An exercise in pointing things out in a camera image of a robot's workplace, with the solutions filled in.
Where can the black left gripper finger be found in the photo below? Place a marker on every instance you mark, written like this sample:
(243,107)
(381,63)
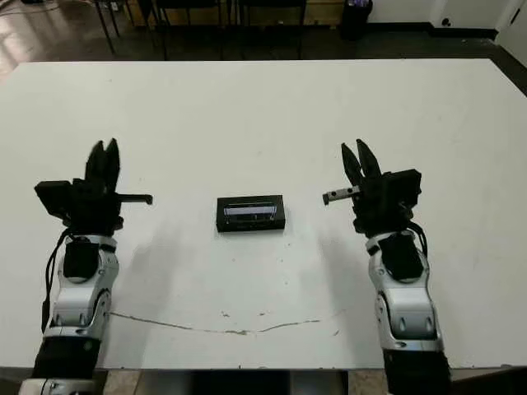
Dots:
(112,166)
(95,164)

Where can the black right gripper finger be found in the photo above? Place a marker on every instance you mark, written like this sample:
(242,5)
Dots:
(351,168)
(369,164)

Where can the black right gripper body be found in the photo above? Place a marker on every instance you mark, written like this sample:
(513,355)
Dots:
(372,210)

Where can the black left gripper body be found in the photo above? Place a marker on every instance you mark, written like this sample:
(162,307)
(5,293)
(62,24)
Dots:
(94,210)

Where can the black box lid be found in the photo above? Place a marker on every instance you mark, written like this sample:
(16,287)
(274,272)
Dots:
(251,212)

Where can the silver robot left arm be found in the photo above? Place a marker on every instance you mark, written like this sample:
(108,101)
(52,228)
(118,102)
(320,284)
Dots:
(78,304)

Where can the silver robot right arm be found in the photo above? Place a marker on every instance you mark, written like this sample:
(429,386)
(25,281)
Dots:
(411,312)

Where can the black trash bin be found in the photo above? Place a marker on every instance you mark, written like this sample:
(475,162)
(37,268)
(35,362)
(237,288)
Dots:
(357,18)

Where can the wooden crate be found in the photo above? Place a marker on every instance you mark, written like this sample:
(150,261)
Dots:
(323,14)

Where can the black round door stopper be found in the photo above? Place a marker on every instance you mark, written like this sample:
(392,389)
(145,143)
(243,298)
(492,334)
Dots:
(444,21)

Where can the white door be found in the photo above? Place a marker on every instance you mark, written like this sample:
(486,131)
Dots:
(512,22)

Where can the grey dark robot lower body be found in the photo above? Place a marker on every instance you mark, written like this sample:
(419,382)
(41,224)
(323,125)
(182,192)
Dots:
(243,384)

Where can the black right wrist camera housing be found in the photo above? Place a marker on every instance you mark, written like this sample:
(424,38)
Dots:
(403,185)

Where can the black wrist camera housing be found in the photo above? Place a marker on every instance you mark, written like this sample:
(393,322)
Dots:
(53,199)
(403,185)

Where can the black left wrist camera housing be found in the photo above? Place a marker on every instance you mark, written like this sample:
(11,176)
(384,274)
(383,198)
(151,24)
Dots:
(53,199)

